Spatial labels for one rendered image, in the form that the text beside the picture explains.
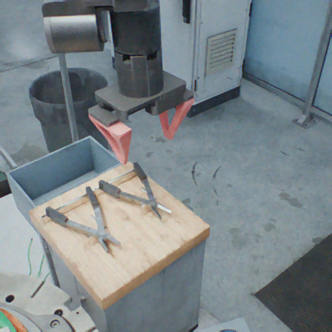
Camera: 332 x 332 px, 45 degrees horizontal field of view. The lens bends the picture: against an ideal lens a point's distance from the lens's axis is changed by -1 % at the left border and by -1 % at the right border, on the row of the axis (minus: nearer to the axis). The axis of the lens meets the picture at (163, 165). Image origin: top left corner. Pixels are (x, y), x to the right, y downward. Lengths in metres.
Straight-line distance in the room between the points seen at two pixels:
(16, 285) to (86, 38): 0.30
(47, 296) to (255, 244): 1.58
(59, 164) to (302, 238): 1.52
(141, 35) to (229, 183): 1.87
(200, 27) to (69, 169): 1.86
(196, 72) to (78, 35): 2.19
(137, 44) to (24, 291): 0.31
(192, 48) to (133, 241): 2.08
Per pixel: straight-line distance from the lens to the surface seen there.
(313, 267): 1.97
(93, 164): 0.81
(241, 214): 2.12
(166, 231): 0.59
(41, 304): 0.50
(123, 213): 0.62
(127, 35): 0.47
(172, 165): 2.38
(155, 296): 0.63
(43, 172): 0.76
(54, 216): 0.59
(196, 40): 2.55
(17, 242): 1.00
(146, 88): 0.49
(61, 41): 0.48
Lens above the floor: 1.51
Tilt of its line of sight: 39 degrees down
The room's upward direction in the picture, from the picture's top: straight up
